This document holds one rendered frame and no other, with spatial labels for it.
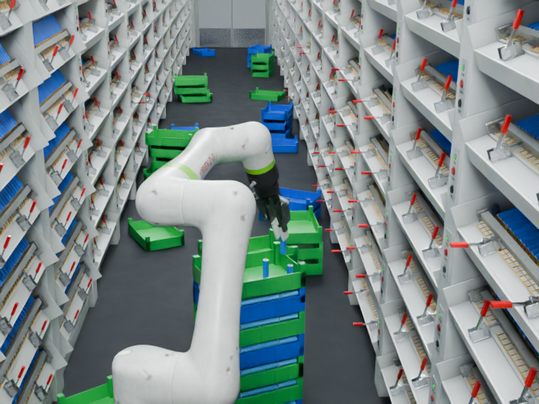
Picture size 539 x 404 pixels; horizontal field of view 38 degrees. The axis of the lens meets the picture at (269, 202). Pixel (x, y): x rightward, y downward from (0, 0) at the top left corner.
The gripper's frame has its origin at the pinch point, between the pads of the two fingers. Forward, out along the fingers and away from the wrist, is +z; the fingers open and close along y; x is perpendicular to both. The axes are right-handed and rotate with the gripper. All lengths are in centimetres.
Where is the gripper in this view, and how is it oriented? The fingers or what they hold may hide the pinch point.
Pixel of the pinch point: (280, 229)
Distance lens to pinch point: 241.3
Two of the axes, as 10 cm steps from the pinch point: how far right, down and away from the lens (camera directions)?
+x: 5.3, -6.4, 5.6
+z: 2.3, 7.5, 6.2
